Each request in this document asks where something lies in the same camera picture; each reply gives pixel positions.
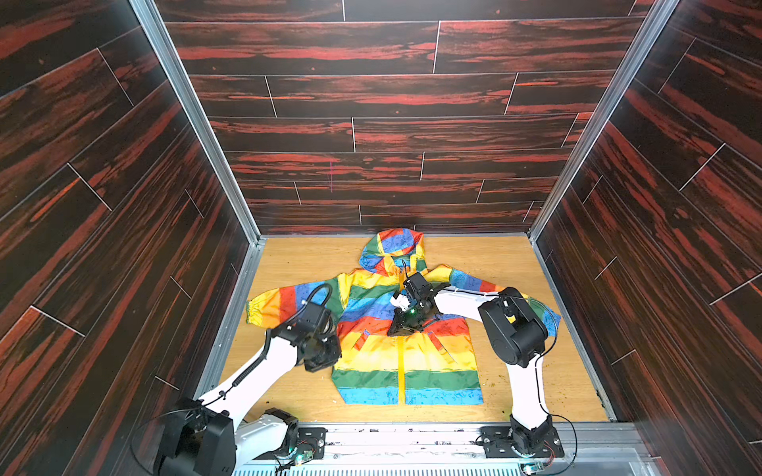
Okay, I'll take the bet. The rainbow striped zip jacket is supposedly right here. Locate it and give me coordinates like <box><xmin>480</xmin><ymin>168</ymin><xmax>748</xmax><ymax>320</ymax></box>
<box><xmin>245</xmin><ymin>227</ymin><xmax>563</xmax><ymax>407</ymax></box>

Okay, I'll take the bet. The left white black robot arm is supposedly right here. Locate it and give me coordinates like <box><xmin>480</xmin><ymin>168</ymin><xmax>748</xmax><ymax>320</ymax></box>
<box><xmin>152</xmin><ymin>303</ymin><xmax>341</xmax><ymax>475</ymax></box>

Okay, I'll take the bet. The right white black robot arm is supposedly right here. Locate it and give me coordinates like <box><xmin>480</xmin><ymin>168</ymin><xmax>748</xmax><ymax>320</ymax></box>
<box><xmin>388</xmin><ymin>273</ymin><xmax>554</xmax><ymax>456</ymax></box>

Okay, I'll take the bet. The left green circuit board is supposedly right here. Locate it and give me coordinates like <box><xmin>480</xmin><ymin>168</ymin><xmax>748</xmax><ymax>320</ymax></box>
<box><xmin>292</xmin><ymin>449</ymin><xmax>315</xmax><ymax>466</ymax></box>

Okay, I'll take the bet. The green circuit board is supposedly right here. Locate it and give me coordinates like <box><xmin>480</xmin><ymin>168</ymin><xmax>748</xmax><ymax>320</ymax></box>
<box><xmin>520</xmin><ymin>461</ymin><xmax>547</xmax><ymax>476</ymax></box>
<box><xmin>292</xmin><ymin>449</ymin><xmax>315</xmax><ymax>466</ymax></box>

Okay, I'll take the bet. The right green circuit board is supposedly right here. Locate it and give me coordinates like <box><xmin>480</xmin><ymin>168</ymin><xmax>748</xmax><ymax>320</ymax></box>
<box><xmin>520</xmin><ymin>461</ymin><xmax>547</xmax><ymax>476</ymax></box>

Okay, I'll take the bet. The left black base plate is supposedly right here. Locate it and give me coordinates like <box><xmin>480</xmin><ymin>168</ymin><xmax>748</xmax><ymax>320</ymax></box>
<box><xmin>286</xmin><ymin>426</ymin><xmax>327</xmax><ymax>461</ymax></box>

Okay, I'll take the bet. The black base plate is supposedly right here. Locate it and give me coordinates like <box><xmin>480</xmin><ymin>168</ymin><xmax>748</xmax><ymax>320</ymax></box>
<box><xmin>475</xmin><ymin>426</ymin><xmax>565</xmax><ymax>459</ymax></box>
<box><xmin>286</xmin><ymin>426</ymin><xmax>327</xmax><ymax>461</ymax></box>

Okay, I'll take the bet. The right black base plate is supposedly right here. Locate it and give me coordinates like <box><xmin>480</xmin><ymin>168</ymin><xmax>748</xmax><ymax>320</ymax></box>
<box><xmin>475</xmin><ymin>426</ymin><xmax>565</xmax><ymax>459</ymax></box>

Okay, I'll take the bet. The aluminium front rail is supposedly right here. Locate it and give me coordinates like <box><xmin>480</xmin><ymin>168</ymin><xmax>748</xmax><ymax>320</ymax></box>
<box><xmin>238</xmin><ymin>422</ymin><xmax>662</xmax><ymax>475</ymax></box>

